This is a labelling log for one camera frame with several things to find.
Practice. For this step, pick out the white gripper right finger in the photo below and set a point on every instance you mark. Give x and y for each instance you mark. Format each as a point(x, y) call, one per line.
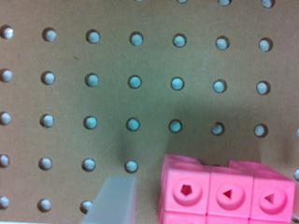
point(295, 210)

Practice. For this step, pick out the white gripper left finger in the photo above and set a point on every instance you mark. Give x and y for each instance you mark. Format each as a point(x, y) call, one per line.
point(115, 203)

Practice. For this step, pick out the pink linking cube block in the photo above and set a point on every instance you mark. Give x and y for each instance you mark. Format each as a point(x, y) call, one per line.
point(244, 192)

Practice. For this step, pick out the brown perforated pegboard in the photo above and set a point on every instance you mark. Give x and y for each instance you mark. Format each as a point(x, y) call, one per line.
point(98, 83)

